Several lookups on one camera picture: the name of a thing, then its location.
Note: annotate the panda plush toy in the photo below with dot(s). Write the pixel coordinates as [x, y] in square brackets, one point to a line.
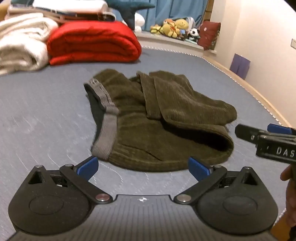
[194, 33]

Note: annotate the dark teal shark plush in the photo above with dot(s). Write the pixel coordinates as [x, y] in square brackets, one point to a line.
[129, 9]

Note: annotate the person's right hand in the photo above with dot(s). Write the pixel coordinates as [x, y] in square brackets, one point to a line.
[291, 197]

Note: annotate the grey blue backpack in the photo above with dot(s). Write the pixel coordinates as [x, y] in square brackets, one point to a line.
[190, 22]

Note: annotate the large yellow plush toy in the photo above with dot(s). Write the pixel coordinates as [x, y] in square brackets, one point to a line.
[181, 23]

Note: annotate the dark red pillow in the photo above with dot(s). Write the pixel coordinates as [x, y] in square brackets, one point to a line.
[209, 34]

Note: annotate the wall switch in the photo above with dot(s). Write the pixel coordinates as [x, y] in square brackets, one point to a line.
[293, 44]

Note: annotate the purple folder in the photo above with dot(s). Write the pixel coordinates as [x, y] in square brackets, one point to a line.
[240, 66]

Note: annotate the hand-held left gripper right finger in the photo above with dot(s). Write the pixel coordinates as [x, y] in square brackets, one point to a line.
[198, 168]

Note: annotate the red folded quilt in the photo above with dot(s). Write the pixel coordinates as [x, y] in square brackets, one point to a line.
[92, 41]

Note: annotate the cream folded blanket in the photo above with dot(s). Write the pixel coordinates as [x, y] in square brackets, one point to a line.
[20, 44]

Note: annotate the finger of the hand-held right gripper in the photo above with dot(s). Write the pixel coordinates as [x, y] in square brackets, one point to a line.
[278, 128]
[246, 132]

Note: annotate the white folded bedding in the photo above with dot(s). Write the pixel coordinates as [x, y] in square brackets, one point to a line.
[69, 5]

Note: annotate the yellow plush with red ribbon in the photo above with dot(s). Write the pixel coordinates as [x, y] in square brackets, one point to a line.
[170, 29]

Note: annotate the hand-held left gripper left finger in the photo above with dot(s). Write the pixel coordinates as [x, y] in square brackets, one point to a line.
[87, 167]

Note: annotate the blue-grey quilted mattress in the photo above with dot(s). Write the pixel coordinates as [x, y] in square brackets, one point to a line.
[46, 115]

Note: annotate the small yellow plush toy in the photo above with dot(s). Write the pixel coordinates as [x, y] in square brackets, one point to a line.
[156, 29]

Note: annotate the white window ledge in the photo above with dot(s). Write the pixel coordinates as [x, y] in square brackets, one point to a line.
[166, 40]

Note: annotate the white plush toy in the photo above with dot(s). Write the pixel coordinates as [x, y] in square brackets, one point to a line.
[139, 20]

